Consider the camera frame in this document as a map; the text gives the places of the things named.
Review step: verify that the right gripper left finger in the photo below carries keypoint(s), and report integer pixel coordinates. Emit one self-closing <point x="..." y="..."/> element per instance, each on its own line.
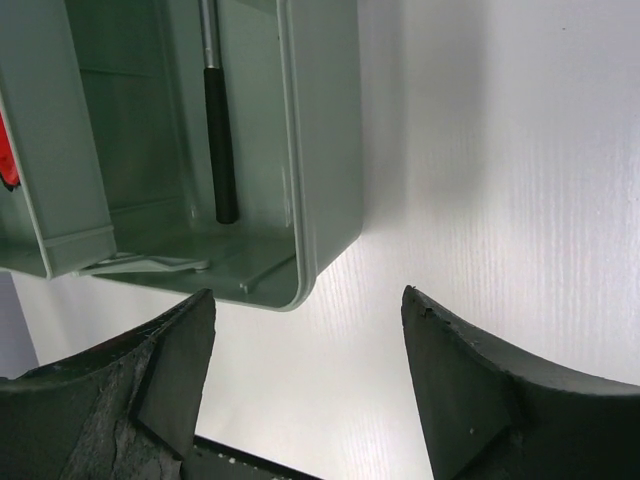
<point x="126" y="408"/>

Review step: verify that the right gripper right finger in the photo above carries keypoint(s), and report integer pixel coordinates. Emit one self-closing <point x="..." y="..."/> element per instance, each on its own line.
<point x="491" y="410"/>

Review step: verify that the small black handled hammer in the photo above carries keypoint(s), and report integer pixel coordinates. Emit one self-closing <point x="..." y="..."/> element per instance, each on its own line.
<point x="217" y="116"/>

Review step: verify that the red handled pliers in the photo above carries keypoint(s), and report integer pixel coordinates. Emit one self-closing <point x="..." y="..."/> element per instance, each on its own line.
<point x="8" y="169"/>

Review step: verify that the green toolbox with clear lid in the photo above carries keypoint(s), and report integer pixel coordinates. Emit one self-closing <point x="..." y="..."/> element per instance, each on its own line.
<point x="104" y="107"/>

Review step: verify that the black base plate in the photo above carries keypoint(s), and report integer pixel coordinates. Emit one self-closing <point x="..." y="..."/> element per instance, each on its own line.
<point x="212" y="460"/>

